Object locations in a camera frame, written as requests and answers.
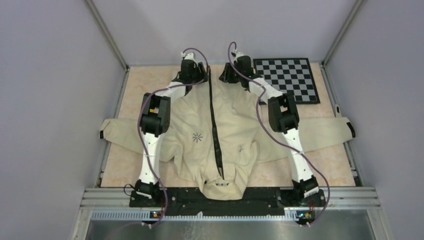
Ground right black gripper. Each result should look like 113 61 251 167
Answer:
218 63 243 85

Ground cream zip-up jacket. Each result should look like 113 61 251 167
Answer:
99 66 357 202

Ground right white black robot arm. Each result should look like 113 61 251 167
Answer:
220 51 320 206

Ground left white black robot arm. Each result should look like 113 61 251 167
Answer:
134 60 211 207

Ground black white checkerboard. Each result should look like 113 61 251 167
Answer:
253 58 321 105

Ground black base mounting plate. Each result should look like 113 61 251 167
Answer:
129 187 326 217

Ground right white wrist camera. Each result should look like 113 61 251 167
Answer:
230 49 245 61

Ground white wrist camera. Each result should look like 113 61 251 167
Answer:
180 50 197 63
230 49 245 61

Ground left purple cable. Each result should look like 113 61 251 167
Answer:
137 47 210 228

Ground purple cable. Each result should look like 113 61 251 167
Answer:
137 47 210 228
227 41 331 226

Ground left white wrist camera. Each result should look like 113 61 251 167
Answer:
180 50 197 63

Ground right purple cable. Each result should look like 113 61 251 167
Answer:
227 41 331 226

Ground aluminium frame rail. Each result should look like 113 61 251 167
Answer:
72 186 393 240

